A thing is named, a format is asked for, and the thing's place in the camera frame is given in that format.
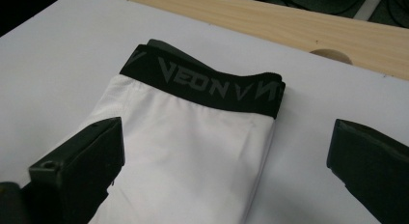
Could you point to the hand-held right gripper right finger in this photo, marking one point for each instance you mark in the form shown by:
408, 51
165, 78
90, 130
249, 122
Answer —
373, 166

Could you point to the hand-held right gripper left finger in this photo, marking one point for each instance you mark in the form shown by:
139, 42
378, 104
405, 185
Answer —
80, 172

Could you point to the white shorts with black waistband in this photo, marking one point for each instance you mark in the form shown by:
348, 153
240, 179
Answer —
193, 153

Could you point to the white board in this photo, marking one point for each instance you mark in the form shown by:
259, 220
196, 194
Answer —
48, 72

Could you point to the wooden table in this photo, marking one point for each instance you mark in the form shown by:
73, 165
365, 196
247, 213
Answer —
257, 18

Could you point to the white metal desk frame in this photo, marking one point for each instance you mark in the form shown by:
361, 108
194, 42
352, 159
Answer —
369, 5

